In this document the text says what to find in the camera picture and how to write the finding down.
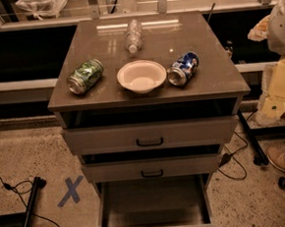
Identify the black floor cable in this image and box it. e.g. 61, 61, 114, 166
213, 109, 264, 183
0, 160, 72, 227

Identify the open bottom drawer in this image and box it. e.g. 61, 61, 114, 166
97, 175, 219, 227

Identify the green soda can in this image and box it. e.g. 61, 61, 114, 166
67, 59, 104, 95

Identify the blue pepsi can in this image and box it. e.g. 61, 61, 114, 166
167, 51, 200, 86

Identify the black stand leg left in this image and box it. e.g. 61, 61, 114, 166
22, 177, 46, 227

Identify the clear plastic water bottle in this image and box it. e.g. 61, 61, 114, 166
125, 20, 143, 54

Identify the grey drawer cabinet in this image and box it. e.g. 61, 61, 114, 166
41, 7, 261, 227

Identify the black floor cable left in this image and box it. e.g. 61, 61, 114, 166
0, 160, 72, 227

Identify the plastic bag on shelf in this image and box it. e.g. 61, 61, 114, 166
16, 0, 68, 20

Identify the blue tape cross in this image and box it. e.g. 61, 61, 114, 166
58, 176, 84, 207

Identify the white paper bowl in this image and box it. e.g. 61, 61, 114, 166
117, 60, 166, 94

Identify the black stand leg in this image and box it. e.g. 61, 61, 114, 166
22, 177, 46, 227
237, 111, 268, 165

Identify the middle drawer with handle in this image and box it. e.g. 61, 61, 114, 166
82, 154, 221, 183

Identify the drawer with handle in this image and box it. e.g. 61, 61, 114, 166
62, 115, 239, 155
82, 154, 221, 183

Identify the black floor cable right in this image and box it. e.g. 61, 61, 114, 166
213, 109, 264, 183

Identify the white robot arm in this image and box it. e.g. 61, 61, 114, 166
248, 0, 285, 125

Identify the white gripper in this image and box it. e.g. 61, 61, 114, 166
256, 56, 285, 125

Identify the black stand leg right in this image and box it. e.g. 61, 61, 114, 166
237, 111, 268, 165

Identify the top drawer with handle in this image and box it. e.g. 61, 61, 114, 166
62, 115, 239, 155

